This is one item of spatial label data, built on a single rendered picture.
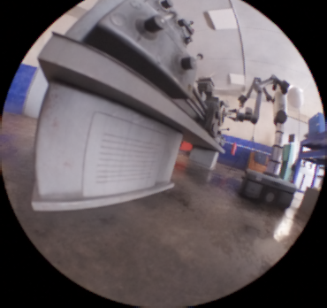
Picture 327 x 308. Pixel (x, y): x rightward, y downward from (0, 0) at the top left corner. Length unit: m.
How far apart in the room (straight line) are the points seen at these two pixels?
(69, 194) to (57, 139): 0.19
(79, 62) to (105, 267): 0.45
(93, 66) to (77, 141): 0.21
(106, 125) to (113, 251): 0.38
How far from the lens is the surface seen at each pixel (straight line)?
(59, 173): 0.40
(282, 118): 1.52
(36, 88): 3.82
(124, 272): 0.33
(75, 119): 0.36
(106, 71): 0.29
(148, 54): 0.39
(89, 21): 0.53
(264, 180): 1.21
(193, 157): 2.44
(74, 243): 0.37
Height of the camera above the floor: 0.31
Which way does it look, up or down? 2 degrees down
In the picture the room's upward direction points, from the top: 16 degrees clockwise
